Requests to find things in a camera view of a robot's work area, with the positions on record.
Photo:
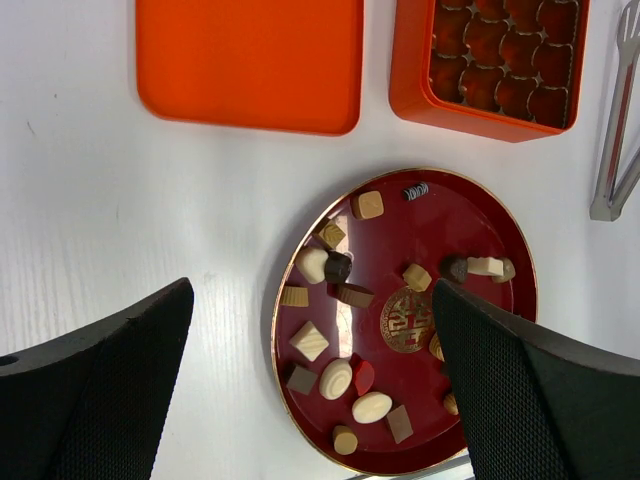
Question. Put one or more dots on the red leaf chocolate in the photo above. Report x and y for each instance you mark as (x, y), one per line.
(363, 375)

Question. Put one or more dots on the white heart chocolate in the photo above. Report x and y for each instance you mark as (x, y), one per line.
(311, 262)

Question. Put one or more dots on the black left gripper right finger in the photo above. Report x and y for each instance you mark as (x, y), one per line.
(533, 403)

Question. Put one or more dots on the tan leaf pattern chocolate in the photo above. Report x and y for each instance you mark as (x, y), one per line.
(328, 234)

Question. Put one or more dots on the orange chocolate box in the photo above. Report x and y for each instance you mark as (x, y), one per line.
(506, 70)

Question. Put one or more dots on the round red plate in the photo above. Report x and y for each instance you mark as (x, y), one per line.
(458, 216)

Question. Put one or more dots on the brown square chocolate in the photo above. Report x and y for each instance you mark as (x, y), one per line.
(300, 379)

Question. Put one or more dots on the orange tin lid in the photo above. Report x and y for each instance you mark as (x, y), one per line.
(278, 65)

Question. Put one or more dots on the dark heart chocolate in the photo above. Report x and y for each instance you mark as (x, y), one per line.
(454, 268)

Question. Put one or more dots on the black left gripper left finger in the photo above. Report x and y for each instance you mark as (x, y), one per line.
(92, 403)

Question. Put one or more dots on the tan heart chocolate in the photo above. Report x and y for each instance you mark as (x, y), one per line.
(508, 274)

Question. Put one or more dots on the tan hexagon chocolate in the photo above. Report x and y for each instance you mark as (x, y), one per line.
(417, 278)

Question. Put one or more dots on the white swirl oval chocolate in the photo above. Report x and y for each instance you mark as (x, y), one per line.
(335, 379)

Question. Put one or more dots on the light brown diamond chocolate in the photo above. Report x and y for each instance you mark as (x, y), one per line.
(399, 424)

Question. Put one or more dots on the tan cylinder chocolate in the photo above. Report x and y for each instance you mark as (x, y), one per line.
(345, 442)

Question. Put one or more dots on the tan square chocolate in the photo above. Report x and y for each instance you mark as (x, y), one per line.
(367, 205)

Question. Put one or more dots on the black white striped chocolate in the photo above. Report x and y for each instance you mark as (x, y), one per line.
(415, 191)

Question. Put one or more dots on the white bar chocolate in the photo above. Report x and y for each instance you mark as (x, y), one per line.
(485, 266)

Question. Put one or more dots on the tan shell chocolate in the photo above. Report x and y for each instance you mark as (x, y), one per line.
(435, 348)

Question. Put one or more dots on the tan fluted cup chocolate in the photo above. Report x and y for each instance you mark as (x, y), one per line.
(294, 296)

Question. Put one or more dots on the dark round chocolate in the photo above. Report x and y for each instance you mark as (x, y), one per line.
(337, 268)

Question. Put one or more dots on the metal serving tongs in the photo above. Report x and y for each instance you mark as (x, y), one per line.
(610, 194)

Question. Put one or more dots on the white square chocolate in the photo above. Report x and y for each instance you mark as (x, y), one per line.
(309, 341)

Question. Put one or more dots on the brown cup chocolate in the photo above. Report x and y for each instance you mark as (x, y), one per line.
(350, 294)

